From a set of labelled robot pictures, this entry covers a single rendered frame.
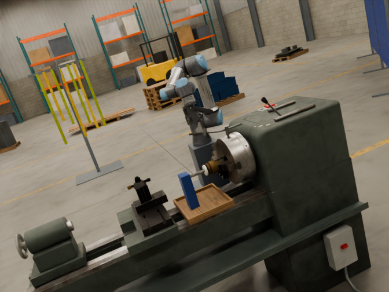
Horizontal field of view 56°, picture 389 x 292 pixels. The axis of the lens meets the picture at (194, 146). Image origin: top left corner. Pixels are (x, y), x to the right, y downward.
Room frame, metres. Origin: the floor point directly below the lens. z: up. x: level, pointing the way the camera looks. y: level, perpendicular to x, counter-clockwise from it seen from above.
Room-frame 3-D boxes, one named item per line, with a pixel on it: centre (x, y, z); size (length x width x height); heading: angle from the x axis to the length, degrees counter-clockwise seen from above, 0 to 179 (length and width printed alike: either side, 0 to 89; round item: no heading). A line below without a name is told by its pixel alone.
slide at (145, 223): (2.07, 0.38, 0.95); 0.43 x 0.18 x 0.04; 14
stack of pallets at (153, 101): (11.85, 0.34, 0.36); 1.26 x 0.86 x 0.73; 115
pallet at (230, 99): (9.40, -0.93, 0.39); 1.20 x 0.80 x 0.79; 112
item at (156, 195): (2.14, 0.37, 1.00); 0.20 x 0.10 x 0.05; 104
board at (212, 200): (2.13, 0.06, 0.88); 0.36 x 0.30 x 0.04; 14
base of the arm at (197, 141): (2.69, -0.07, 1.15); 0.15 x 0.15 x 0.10
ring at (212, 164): (2.17, -0.07, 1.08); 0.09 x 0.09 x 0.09; 14
